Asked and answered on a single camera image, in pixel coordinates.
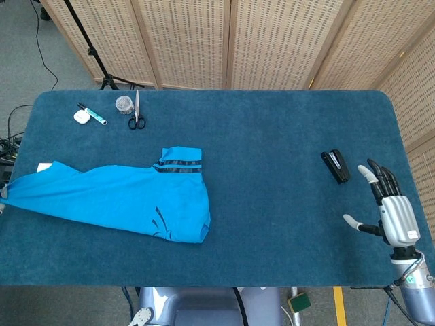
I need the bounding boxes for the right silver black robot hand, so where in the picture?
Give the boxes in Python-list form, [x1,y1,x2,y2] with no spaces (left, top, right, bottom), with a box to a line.
[342,158,420,247]

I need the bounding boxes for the blue Carolina Panthers T-shirt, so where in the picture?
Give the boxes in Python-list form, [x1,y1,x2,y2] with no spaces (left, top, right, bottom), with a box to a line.
[0,146,212,245]

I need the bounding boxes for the black cable bundle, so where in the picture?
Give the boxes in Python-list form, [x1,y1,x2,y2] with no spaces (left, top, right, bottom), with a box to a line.
[0,104,33,166]

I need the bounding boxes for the thin black floor cable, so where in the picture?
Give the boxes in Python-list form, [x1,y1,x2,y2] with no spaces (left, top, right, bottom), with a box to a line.
[29,0,59,92]

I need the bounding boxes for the clear jar of clips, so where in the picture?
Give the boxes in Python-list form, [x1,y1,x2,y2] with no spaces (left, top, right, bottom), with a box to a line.
[114,96,135,115]

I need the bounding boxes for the dark blue table mat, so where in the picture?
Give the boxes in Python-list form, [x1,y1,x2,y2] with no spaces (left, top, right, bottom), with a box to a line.
[0,89,428,289]

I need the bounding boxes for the silver metal table leg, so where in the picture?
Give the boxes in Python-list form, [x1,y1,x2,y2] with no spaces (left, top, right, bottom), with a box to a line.
[290,287,302,326]

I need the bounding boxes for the black equipment box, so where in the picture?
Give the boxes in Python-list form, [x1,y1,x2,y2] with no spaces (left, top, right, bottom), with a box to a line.
[0,163,14,184]

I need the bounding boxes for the white metal bracket plate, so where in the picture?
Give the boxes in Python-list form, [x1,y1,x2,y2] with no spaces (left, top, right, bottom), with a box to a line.
[128,307,154,326]

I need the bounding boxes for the yellow floor tape strip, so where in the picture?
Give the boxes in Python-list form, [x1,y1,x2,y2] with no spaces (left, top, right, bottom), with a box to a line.
[332,286,347,326]

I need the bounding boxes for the woven wooden folding screen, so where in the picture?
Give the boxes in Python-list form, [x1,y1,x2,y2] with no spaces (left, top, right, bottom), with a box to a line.
[39,0,435,316]

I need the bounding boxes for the black handled scissors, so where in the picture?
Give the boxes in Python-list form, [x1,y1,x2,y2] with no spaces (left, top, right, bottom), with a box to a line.
[128,90,147,130]

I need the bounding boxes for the green white marker pen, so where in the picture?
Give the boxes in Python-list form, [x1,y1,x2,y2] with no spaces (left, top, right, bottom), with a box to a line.
[77,102,108,126]

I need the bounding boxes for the black stapler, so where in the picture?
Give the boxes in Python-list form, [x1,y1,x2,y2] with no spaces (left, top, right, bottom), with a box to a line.
[320,148,351,185]

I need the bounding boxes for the black cable on torso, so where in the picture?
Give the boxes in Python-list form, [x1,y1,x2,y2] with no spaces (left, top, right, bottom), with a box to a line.
[232,287,247,326]

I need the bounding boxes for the black tripod stand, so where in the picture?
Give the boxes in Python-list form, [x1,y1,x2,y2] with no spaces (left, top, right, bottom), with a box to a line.
[63,0,145,91]

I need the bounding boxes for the blue cable under table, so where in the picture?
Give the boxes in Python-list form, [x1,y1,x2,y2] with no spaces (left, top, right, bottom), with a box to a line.
[121,287,135,322]

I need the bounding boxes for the blue-grey robot torso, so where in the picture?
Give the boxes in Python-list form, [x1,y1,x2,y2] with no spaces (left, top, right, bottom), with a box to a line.
[137,287,283,326]

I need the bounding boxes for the green yellow sponge block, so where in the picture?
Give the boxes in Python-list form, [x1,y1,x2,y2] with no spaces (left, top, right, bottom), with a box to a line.
[287,292,312,313]

